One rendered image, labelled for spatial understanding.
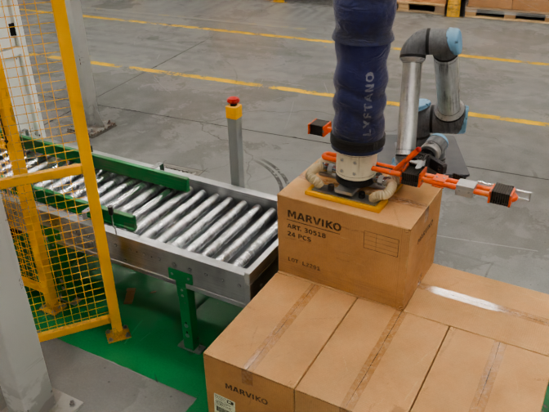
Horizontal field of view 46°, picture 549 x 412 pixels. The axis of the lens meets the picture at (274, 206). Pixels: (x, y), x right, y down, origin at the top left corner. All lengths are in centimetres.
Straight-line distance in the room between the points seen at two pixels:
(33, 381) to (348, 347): 138
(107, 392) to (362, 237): 144
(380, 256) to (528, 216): 218
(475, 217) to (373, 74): 225
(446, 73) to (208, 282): 146
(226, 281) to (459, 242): 184
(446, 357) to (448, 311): 28
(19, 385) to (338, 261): 145
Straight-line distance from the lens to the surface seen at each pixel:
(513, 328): 279
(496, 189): 258
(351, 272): 277
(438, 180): 261
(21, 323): 289
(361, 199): 267
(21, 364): 298
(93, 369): 340
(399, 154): 297
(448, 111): 337
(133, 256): 325
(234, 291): 295
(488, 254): 421
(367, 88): 250
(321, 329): 264
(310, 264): 285
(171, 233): 329
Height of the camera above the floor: 227
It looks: 30 degrees down
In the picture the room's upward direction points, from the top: 1 degrees counter-clockwise
